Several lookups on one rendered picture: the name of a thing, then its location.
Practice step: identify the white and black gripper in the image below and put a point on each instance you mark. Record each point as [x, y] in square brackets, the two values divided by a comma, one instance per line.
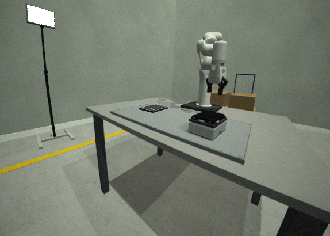
[217, 76]

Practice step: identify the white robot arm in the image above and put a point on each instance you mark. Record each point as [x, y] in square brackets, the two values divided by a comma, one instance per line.
[207, 48]

